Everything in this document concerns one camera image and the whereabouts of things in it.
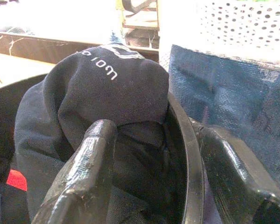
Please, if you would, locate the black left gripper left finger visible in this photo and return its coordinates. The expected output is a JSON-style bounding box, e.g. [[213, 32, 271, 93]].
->
[[30, 119, 150, 224]]

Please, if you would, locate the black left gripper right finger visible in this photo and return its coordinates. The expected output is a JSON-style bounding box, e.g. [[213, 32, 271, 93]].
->
[[195, 122, 280, 224]]

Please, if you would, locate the black garment with white print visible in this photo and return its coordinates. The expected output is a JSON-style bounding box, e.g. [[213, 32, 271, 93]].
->
[[14, 45, 171, 224]]

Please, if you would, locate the black round laundry basket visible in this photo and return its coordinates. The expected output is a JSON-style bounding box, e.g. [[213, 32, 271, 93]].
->
[[0, 73, 206, 224]]

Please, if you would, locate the dark grey garment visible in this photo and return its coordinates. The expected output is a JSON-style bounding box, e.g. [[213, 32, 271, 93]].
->
[[112, 121, 189, 224]]

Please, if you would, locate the red fabric patch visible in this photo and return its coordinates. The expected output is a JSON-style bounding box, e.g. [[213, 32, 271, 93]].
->
[[6, 169, 28, 192]]

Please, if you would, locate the blue plastic wrap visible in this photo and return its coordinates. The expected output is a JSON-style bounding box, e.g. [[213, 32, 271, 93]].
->
[[167, 44, 280, 189]]

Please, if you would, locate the wooden shelf rack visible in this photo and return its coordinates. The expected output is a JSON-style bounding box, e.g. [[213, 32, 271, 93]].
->
[[120, 0, 161, 50]]

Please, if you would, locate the clear bubble wrap sheet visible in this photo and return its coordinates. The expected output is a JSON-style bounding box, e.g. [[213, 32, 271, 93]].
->
[[158, 0, 280, 70]]

